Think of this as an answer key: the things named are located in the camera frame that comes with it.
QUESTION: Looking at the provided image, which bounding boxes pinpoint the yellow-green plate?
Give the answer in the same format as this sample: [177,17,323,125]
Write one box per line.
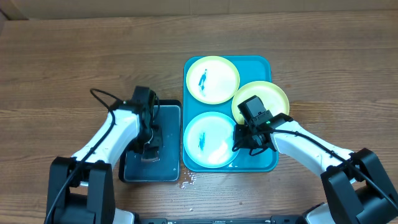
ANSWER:
[185,56,240,105]
[231,81,290,124]

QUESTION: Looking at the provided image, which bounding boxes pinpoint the teal plastic tray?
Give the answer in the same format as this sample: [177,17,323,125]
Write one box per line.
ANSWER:
[182,55,279,172]

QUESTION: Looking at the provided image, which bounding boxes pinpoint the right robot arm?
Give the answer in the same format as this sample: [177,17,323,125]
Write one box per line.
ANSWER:
[232,113,397,223]

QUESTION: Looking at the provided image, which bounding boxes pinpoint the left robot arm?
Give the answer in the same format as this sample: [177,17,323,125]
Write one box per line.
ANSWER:
[45,101,160,223]

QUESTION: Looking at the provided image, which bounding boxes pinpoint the light blue plate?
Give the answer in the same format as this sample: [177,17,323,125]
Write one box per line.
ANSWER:
[183,111,238,169]

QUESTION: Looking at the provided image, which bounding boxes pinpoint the black water tray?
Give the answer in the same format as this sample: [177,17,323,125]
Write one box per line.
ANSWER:
[119,100,182,184]

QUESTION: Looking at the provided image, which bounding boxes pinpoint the green dish sponge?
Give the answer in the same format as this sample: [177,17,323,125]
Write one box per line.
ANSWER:
[141,148,159,162]

